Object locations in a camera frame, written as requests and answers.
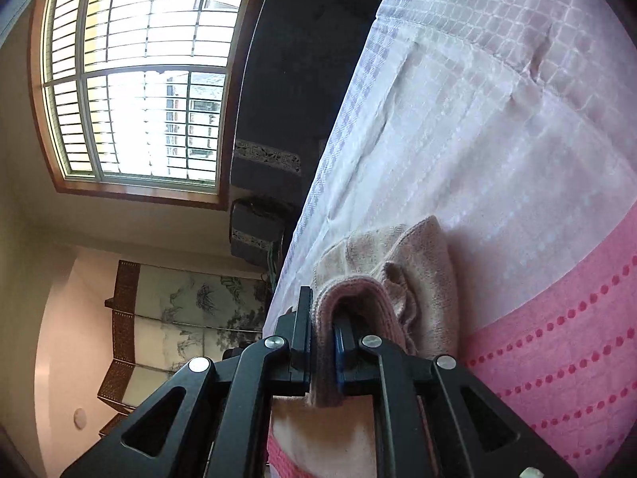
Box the green cloth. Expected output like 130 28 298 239
266 244 280 290

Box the ink painting folding screen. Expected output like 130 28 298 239
97 259 274 434

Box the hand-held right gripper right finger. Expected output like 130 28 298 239
333 321 580 478

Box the dark armchair with patterned strip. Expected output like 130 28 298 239
229 198 295 266

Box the beige knit sweater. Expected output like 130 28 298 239
269 215 461 478

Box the wooden framed barred window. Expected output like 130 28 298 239
27 0 264 210

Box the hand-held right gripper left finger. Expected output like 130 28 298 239
60 286 314 478

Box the pink checked blanket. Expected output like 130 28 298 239
266 0 637 478

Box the dark sofa with patterned strips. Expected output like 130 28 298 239
229 0 399 192

